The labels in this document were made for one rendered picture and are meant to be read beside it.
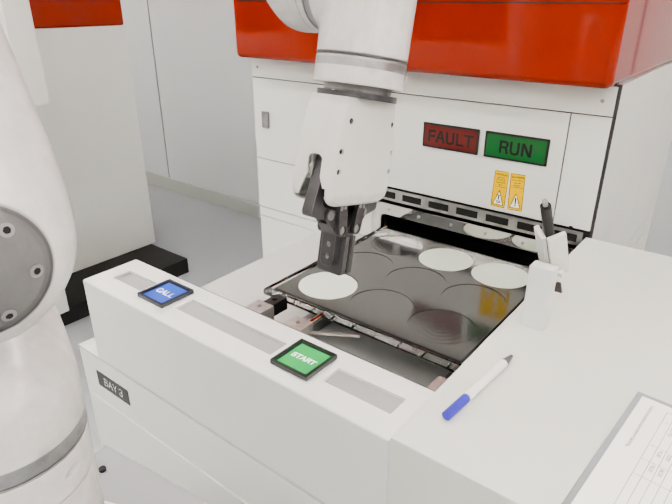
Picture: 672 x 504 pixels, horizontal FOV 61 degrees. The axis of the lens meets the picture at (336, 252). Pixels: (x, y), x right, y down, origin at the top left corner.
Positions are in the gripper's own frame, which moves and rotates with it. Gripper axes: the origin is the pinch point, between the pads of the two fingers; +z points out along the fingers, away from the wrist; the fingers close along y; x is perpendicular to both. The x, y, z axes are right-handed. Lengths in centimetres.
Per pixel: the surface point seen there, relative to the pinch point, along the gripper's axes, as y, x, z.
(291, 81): -56, -58, -18
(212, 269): -155, -191, 81
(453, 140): -57, -17, -10
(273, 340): -5.0, -11.3, 15.2
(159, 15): -199, -310, -54
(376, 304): -29.5, -11.8, 15.8
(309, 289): -26.7, -23.5, 16.3
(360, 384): -4.6, 2.4, 15.3
